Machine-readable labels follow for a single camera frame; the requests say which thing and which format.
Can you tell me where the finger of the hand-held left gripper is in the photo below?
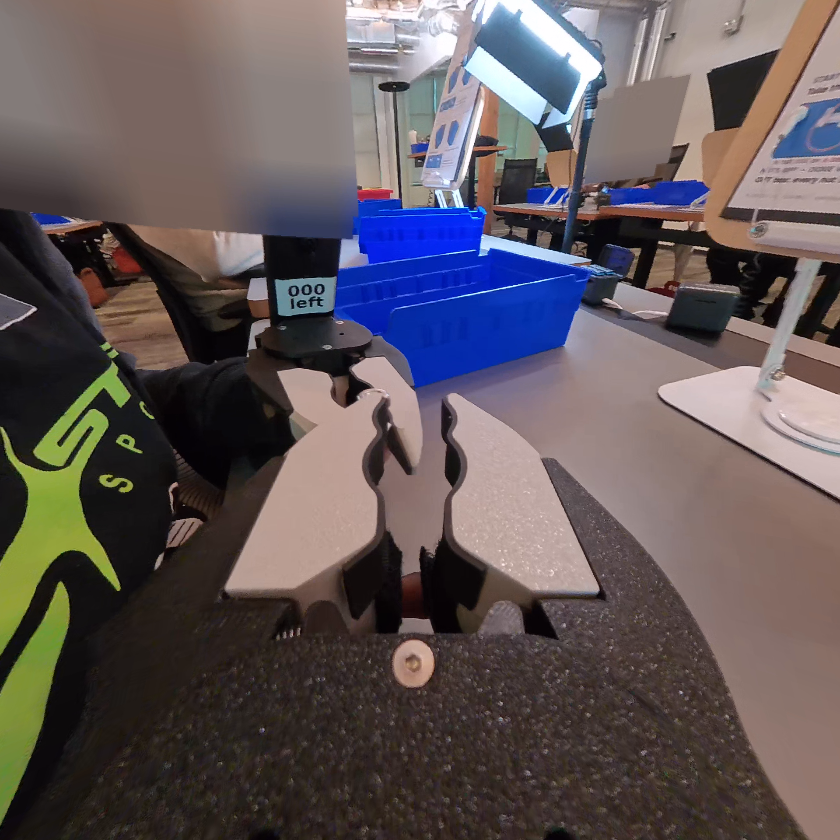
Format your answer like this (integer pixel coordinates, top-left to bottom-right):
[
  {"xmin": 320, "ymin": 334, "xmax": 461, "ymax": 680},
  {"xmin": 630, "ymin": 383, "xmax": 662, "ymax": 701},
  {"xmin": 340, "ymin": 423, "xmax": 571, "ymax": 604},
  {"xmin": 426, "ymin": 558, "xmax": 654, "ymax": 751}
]
[
  {"xmin": 279, "ymin": 368, "xmax": 350, "ymax": 442},
  {"xmin": 348, "ymin": 357, "xmax": 425, "ymax": 473}
]

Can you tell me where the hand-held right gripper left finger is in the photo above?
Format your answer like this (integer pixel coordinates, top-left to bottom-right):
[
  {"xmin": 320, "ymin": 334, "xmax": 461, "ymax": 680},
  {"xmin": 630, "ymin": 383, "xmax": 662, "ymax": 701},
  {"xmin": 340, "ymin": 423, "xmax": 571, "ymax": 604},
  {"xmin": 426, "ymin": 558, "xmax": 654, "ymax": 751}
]
[{"xmin": 224, "ymin": 392, "xmax": 399, "ymax": 628}]

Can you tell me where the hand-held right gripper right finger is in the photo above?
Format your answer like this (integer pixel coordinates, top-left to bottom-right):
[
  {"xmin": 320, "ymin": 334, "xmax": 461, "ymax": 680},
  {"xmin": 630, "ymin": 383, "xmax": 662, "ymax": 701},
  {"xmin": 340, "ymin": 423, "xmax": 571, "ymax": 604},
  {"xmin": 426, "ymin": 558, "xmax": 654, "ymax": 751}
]
[{"xmin": 431, "ymin": 394, "xmax": 603, "ymax": 626}]

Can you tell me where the blue plastic box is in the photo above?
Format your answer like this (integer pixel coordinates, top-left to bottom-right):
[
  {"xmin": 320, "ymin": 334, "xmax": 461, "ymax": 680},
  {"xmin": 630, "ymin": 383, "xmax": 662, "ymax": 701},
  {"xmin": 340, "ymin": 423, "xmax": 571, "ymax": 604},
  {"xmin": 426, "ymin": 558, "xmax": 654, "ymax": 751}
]
[{"xmin": 335, "ymin": 247, "xmax": 589, "ymax": 388}]

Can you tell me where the person's left forearm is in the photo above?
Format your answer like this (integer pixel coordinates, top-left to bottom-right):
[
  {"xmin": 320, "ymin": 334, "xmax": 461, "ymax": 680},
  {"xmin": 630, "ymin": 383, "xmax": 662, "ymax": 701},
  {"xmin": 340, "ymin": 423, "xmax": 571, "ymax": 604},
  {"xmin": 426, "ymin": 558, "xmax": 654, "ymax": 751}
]
[{"xmin": 138, "ymin": 357, "xmax": 298, "ymax": 487}]

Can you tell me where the black floor lamp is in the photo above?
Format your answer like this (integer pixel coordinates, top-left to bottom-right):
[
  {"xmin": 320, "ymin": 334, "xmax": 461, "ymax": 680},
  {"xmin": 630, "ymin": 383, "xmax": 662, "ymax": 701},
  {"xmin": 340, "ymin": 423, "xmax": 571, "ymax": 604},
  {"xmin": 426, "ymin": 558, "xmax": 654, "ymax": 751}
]
[{"xmin": 378, "ymin": 82, "xmax": 410, "ymax": 206}]

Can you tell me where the small black device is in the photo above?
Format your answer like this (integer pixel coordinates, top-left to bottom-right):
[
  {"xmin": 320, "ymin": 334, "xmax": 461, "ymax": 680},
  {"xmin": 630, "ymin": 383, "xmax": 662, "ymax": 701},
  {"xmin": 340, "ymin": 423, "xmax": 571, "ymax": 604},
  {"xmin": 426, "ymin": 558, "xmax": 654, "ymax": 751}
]
[{"xmin": 578, "ymin": 267, "xmax": 624, "ymax": 307}]

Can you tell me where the person's black printed shirt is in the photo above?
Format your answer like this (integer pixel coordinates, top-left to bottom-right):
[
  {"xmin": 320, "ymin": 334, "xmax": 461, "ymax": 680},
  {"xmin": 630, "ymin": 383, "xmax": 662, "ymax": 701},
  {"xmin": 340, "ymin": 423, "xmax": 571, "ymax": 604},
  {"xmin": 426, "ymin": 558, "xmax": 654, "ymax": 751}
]
[{"xmin": 0, "ymin": 210, "xmax": 179, "ymax": 821}]

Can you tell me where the sign on white stand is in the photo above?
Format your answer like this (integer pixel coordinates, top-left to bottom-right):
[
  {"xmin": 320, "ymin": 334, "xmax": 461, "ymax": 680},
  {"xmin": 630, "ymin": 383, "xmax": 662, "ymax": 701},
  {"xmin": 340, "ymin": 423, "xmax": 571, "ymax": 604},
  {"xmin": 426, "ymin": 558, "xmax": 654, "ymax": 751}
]
[{"xmin": 659, "ymin": 0, "xmax": 840, "ymax": 500}]

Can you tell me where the black office chair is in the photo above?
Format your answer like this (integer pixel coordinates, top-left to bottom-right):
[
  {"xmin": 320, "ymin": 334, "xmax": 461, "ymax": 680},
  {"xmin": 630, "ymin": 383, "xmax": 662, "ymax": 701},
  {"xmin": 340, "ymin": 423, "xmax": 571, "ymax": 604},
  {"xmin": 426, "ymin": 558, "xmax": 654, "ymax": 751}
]
[{"xmin": 499, "ymin": 158, "xmax": 539, "ymax": 206}]

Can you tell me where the printed poster banner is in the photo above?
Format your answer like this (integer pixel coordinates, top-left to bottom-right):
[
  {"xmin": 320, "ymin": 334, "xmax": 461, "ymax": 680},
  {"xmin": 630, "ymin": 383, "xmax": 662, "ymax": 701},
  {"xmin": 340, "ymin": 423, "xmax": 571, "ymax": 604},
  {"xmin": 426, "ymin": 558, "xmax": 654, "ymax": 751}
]
[{"xmin": 420, "ymin": 14, "xmax": 484, "ymax": 191}]

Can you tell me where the small black box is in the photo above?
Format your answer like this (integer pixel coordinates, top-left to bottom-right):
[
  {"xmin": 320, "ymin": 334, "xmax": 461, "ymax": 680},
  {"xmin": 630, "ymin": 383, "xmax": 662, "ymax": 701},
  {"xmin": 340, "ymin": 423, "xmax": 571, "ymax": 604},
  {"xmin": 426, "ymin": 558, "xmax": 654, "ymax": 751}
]
[{"xmin": 666, "ymin": 285, "xmax": 740, "ymax": 334}]

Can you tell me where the wooden office desk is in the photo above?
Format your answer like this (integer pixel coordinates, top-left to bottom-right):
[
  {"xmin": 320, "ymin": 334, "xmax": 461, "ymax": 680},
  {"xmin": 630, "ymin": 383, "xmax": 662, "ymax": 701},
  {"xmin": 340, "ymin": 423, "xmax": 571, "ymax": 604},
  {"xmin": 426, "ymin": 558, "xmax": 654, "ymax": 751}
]
[{"xmin": 493, "ymin": 197, "xmax": 716, "ymax": 284}]

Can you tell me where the row of blue bins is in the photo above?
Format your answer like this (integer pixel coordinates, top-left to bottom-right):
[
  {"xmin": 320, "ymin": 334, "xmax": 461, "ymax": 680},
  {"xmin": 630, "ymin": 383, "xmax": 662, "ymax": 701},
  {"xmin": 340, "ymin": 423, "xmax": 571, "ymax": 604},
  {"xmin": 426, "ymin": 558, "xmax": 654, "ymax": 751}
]
[{"xmin": 525, "ymin": 182, "xmax": 710, "ymax": 210}]

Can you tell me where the studio light on stand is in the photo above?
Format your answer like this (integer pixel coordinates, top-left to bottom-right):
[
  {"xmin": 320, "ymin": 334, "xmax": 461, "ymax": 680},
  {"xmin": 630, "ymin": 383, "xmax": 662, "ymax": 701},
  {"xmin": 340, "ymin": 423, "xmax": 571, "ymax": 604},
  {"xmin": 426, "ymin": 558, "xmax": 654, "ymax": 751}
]
[{"xmin": 466, "ymin": 0, "xmax": 607, "ymax": 257}]

